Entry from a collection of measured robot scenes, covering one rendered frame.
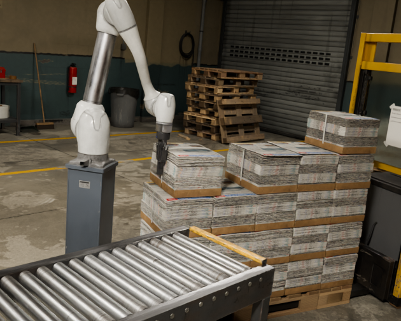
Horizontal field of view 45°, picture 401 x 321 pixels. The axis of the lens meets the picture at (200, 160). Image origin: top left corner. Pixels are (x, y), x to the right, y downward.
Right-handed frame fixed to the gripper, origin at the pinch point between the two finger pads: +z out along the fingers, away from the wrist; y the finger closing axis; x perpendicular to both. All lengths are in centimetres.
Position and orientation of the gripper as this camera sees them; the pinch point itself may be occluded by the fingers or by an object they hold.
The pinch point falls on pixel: (160, 167)
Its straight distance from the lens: 272.8
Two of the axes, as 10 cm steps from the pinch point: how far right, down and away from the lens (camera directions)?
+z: -1.1, 9.7, 2.1
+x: -8.9, 0.0, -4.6
